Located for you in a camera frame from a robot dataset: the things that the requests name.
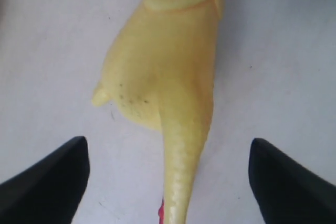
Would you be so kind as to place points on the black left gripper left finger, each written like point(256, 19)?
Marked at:
point(51, 190)

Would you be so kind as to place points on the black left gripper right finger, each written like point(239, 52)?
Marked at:
point(285, 191)

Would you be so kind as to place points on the yellow rubber chicken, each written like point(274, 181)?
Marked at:
point(159, 72)

